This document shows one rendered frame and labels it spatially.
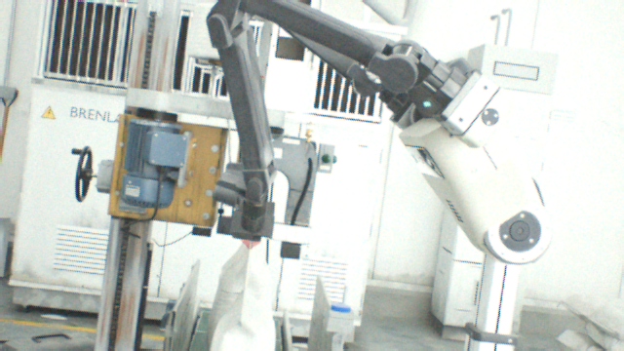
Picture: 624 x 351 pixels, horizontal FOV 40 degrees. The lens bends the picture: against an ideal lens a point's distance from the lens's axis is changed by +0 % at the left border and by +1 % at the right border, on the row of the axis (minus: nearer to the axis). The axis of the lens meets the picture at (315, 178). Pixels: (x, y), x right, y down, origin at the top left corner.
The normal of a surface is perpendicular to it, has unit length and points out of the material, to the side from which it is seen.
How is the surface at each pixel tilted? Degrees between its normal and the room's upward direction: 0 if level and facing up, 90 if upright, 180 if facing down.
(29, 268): 90
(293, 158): 90
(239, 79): 118
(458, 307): 90
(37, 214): 90
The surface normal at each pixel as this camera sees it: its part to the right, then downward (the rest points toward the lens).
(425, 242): 0.06, 0.06
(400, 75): -0.29, 0.48
